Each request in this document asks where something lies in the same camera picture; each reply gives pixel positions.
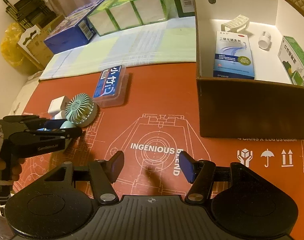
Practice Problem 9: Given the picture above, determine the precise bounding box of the white power adapter cube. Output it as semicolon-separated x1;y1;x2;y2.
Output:
47;96;70;116

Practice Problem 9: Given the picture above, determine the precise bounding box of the brown cardboard storage box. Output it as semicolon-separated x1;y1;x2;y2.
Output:
194;0;304;139

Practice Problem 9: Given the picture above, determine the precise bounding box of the yellow plastic bag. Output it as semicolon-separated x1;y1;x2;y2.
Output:
0;22;24;68

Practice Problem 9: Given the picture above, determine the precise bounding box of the red Motul cardboard sheet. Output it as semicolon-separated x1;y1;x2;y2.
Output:
13;63;304;239

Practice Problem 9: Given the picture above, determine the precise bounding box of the teal handheld mini fan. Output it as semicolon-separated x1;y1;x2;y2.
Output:
60;93;99;129

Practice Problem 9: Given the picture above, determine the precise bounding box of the black folding chair stack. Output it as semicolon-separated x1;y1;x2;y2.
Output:
3;0;57;30

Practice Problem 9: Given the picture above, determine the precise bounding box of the blue white medicine box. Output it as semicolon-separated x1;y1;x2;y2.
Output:
213;31;255;80

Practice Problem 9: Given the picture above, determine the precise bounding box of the small white bottle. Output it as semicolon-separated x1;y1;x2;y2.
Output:
258;31;271;50

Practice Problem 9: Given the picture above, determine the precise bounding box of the blue label clear plastic case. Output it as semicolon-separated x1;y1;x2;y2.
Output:
92;65;129;108

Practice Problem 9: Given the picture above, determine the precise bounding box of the person's left hand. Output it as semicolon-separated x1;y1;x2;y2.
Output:
0;158;25;181

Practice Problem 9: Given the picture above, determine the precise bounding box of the blue picture carton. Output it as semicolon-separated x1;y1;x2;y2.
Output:
44;0;104;54

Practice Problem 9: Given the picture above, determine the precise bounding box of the green tissue pack bundle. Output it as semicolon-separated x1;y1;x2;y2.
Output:
87;0;171;36

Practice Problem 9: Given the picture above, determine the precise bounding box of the green medicine box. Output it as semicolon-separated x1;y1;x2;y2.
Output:
278;36;304;87

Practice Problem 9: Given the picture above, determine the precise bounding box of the open brown cardboard carton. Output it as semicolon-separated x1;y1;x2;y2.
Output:
16;15;64;70

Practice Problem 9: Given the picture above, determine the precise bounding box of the checkered pastel table cloth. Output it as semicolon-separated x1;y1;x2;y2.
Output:
40;17;196;81

